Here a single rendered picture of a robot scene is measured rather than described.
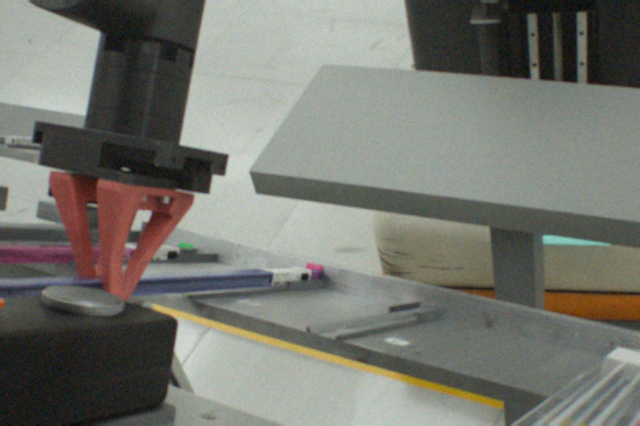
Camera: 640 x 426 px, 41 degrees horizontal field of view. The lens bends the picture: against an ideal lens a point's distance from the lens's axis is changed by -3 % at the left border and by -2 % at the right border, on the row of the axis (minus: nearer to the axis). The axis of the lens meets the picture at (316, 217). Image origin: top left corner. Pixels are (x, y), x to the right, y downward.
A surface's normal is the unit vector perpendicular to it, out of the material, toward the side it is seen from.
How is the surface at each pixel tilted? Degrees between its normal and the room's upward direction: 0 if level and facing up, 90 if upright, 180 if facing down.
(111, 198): 67
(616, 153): 0
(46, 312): 44
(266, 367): 0
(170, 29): 73
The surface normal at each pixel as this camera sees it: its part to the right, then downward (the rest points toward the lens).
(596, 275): -0.23, 0.68
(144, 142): -0.47, -0.04
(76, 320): 0.18, -0.98
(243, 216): -0.19, -0.73
